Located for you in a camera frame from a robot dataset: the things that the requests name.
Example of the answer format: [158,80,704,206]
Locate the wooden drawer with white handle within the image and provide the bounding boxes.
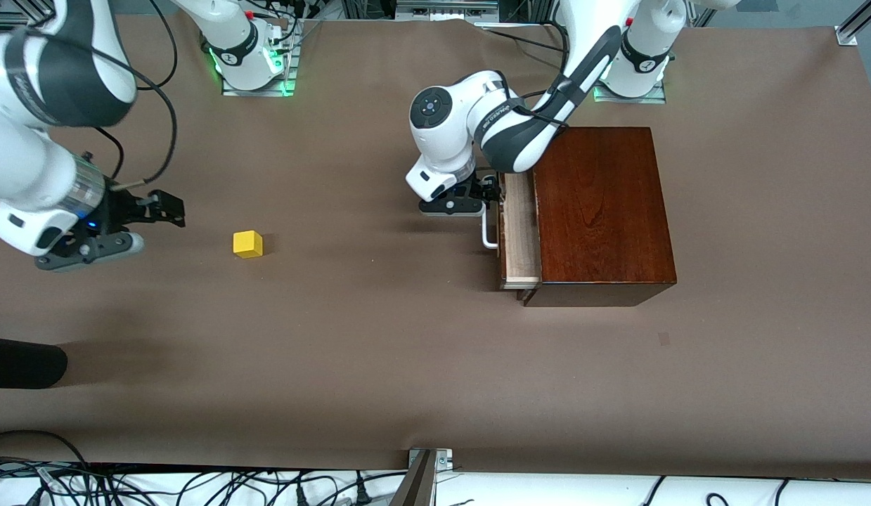
[482,171,543,290]

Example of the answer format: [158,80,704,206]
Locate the aluminium frame corner profile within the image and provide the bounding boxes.
[834,0,871,46]

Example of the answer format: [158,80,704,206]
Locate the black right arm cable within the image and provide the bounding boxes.
[91,0,179,192]

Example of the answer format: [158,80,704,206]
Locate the aluminium table edge rail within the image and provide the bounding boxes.
[0,0,56,29]

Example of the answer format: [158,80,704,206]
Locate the black base power cable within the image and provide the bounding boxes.
[481,25,566,53]

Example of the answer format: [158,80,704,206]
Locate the aluminium rack with electronics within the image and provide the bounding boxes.
[340,0,548,23]

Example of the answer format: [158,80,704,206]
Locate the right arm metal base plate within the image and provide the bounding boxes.
[222,21,300,98]

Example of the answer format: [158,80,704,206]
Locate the grey slanted mounting beam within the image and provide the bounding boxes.
[389,450,436,506]

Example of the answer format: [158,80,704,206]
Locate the dark wooden drawer cabinet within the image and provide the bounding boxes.
[517,126,678,308]

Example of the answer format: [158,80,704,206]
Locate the black rounded cylinder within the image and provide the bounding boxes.
[0,336,68,389]

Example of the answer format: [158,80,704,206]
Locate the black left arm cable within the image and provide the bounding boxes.
[509,42,573,131]

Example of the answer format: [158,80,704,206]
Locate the black looped floor cable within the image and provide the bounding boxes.
[0,430,91,506]

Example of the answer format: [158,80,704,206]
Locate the small metal table bracket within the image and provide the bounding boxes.
[408,448,453,473]

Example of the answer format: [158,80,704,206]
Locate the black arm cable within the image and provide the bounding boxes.
[509,42,573,131]
[91,0,179,192]

